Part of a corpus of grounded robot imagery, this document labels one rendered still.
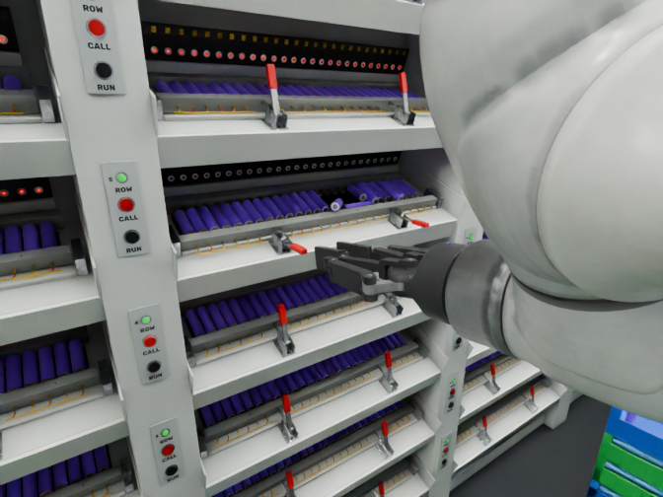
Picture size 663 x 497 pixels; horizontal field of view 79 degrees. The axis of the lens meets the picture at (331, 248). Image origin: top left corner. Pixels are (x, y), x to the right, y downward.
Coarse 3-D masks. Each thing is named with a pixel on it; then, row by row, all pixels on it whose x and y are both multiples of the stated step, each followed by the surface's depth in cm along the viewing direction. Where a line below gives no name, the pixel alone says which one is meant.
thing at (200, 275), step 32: (192, 192) 73; (448, 192) 90; (384, 224) 82; (448, 224) 88; (192, 256) 63; (224, 256) 64; (256, 256) 66; (288, 256) 67; (192, 288) 60; (224, 288) 64
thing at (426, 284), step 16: (432, 256) 36; (448, 256) 35; (400, 272) 39; (416, 272) 37; (432, 272) 35; (448, 272) 34; (416, 288) 36; (432, 288) 35; (432, 304) 35; (448, 320) 35
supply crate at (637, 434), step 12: (612, 408) 101; (612, 420) 102; (624, 420) 100; (636, 420) 107; (648, 420) 107; (612, 432) 102; (624, 432) 100; (636, 432) 98; (648, 432) 96; (660, 432) 103; (636, 444) 99; (648, 444) 97; (660, 444) 95; (660, 456) 95
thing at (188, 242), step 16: (352, 208) 79; (368, 208) 81; (384, 208) 82; (400, 208) 85; (416, 208) 87; (432, 208) 89; (256, 224) 69; (272, 224) 70; (288, 224) 71; (304, 224) 73; (320, 224) 75; (192, 240) 62; (208, 240) 64; (224, 240) 65; (240, 240) 67
